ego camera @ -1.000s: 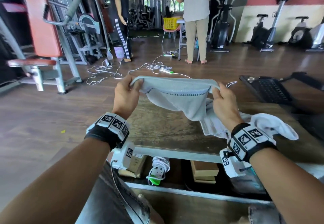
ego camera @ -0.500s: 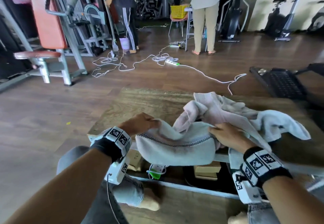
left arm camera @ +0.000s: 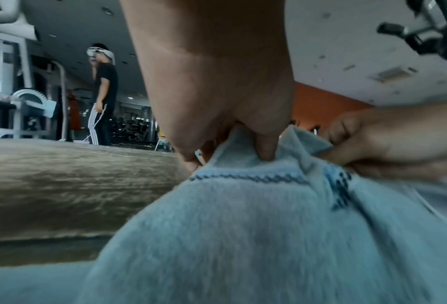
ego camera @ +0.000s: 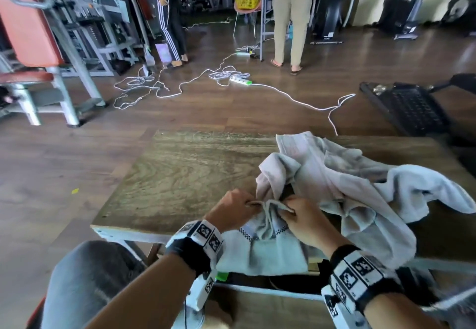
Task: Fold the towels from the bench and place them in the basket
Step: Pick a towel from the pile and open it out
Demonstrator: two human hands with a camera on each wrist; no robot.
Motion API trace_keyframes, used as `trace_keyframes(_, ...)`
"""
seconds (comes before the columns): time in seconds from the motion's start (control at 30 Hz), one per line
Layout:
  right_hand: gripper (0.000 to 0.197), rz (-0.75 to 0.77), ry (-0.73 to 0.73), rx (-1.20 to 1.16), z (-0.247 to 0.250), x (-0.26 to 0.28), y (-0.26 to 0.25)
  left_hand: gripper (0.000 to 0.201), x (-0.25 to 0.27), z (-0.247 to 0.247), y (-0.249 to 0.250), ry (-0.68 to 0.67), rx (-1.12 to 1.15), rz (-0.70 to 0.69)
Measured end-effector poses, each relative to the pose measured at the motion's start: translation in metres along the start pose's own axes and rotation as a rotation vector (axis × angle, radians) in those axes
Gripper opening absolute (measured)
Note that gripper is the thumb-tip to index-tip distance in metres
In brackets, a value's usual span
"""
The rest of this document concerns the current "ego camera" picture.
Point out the grey towel striped border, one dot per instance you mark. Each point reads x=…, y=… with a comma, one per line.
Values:
x=267, y=254

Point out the person's left leg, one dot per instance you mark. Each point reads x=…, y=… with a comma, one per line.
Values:
x=85, y=284

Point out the orange padded gym machine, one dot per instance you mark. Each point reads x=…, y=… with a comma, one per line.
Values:
x=29, y=35

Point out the flat white power strip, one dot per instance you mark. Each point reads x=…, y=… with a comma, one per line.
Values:
x=145, y=70

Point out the black exercise bike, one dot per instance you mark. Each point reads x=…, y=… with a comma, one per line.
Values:
x=461, y=9

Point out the person's right hand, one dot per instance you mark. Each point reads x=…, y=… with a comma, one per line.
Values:
x=312, y=228

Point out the white folding table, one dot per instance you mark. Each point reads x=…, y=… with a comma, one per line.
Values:
x=262, y=24

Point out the heap of grey towels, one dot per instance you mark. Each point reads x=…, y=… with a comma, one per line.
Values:
x=353, y=191

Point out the purple waste bin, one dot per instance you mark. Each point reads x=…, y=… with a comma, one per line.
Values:
x=163, y=53

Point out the person's left hand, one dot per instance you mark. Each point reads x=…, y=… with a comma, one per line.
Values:
x=230, y=210

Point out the black wristband with marker tags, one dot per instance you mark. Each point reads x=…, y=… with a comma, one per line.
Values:
x=360, y=276
x=197, y=247

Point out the white green power strip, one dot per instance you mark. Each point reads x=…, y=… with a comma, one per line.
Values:
x=244, y=54
x=240, y=80

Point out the black elliptical trainer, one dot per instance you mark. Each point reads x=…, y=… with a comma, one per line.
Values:
x=331, y=5

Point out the black gym equipment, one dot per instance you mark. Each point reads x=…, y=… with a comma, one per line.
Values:
x=398, y=9

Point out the grey weight machine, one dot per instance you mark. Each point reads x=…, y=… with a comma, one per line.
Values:
x=108, y=24

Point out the orange chair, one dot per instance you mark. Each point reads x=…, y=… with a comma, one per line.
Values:
x=247, y=12

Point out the silver metal part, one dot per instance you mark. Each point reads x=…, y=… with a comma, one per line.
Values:
x=379, y=89

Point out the person's left forearm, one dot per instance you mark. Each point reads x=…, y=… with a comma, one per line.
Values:
x=148, y=295

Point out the person's right forearm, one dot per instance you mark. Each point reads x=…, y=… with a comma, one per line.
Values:
x=401, y=314

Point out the blue water bottle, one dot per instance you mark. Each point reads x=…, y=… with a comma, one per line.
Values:
x=290, y=30

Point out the black basket orange rim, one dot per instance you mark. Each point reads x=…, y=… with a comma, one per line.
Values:
x=35, y=314

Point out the black perforated platform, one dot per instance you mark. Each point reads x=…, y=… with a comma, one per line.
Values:
x=412, y=109

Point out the white green socket adapter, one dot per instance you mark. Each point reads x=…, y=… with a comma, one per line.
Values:
x=222, y=276

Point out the low wooden table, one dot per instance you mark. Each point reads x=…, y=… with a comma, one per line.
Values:
x=122, y=235

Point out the small yellow scrap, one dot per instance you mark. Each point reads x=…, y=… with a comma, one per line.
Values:
x=75, y=191

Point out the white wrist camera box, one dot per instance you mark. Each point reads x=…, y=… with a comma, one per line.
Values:
x=201, y=291
x=342, y=314

